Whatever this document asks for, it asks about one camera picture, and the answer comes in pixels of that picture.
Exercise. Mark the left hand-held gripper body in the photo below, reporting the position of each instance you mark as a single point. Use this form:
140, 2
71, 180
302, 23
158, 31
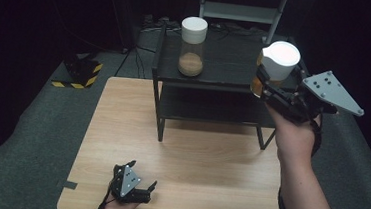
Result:
130, 182

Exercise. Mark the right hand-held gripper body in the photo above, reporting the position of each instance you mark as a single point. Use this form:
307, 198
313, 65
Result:
331, 91

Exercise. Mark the white cup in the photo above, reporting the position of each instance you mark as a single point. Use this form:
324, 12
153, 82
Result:
278, 63

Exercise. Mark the black metal shelf rack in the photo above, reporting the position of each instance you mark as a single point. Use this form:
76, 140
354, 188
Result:
226, 64

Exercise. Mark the glass jar with brown powder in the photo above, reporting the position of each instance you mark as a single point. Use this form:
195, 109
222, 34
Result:
193, 31

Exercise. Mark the person's right hand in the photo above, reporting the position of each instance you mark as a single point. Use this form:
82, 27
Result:
293, 136

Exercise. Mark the grey tape strip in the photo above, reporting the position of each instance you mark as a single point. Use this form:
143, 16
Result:
69, 185

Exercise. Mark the white metal stand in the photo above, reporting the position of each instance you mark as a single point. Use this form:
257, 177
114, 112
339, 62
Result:
241, 12

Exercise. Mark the black yellow striped block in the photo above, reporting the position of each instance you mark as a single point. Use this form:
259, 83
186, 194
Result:
82, 71

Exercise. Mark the grey carpet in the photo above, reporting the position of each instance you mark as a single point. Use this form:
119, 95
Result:
19, 155

